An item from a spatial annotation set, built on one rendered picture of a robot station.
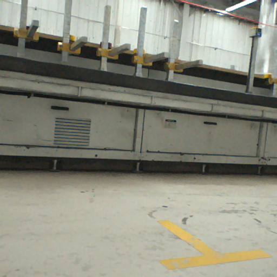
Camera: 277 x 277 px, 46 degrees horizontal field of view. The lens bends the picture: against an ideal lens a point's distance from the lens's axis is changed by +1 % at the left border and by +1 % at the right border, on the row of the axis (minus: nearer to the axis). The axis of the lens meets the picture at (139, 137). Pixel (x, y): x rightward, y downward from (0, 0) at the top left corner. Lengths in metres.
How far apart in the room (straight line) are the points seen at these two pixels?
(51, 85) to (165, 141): 1.04
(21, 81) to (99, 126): 0.66
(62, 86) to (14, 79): 0.28
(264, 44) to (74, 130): 5.65
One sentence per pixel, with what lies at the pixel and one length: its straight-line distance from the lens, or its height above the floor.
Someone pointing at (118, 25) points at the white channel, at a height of 1.29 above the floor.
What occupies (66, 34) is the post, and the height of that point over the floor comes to 0.88.
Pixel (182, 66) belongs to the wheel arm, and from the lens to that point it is 2.27.
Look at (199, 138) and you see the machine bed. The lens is 2.79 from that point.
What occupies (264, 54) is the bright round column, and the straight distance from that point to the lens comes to 7.35.
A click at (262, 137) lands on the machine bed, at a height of 0.36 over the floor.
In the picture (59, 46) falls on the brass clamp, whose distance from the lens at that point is 2.08.
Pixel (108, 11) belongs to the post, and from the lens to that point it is 2.22.
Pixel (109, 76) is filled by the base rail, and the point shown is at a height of 0.67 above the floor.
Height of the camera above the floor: 0.41
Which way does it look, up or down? 3 degrees down
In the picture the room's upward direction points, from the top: 5 degrees clockwise
